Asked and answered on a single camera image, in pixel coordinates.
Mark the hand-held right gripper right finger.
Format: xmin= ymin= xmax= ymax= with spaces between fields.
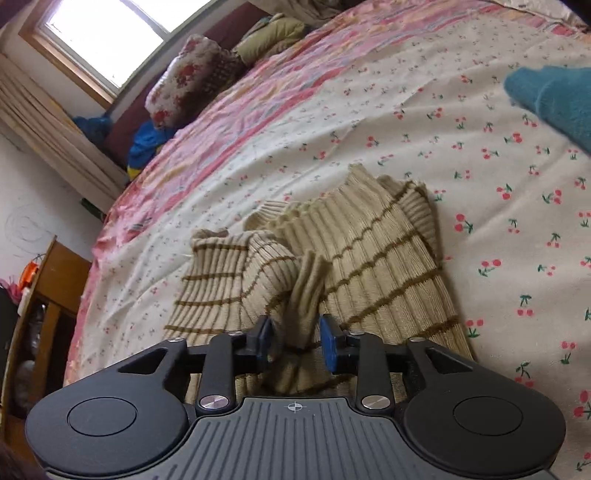
xmin=320 ymin=314 xmax=474 ymax=414

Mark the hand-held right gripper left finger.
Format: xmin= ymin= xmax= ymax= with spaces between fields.
xmin=117 ymin=315 xmax=274 ymax=416

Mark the beige striped knit sweater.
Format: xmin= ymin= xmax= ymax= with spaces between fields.
xmin=164 ymin=164 xmax=476 ymax=407

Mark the blue knit garment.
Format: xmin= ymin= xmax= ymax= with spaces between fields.
xmin=503 ymin=65 xmax=591 ymax=155

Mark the wooden cabinet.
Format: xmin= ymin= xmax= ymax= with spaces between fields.
xmin=0 ymin=235 xmax=93 ymax=421

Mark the white cherry print sheet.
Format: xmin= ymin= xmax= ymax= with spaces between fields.
xmin=65 ymin=14 xmax=591 ymax=480

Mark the clear plastic bag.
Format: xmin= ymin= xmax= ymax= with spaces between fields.
xmin=11 ymin=360 xmax=38 ymax=411
xmin=28 ymin=305 xmax=47 ymax=352

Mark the blue and yellow garment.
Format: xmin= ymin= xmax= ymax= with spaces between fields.
xmin=127 ymin=122 xmax=178 ymax=182

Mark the pink patchwork bedsheet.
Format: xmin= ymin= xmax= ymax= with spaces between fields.
xmin=62 ymin=0 xmax=587 ymax=386

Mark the pink cloth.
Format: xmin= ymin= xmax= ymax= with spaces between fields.
xmin=0 ymin=277 xmax=24 ymax=305

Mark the maroon headboard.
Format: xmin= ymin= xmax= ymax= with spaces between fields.
xmin=102 ymin=18 xmax=259 ymax=169

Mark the blue cloth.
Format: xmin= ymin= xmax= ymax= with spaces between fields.
xmin=71 ymin=113 xmax=114 ymax=146

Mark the floral pillow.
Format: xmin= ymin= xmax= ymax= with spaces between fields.
xmin=144 ymin=34 xmax=245 ymax=130

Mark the olive green pillow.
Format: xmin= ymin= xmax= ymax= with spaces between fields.
xmin=233 ymin=14 xmax=310 ymax=68

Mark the window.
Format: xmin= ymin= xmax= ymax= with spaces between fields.
xmin=18 ymin=0 xmax=195 ymax=109

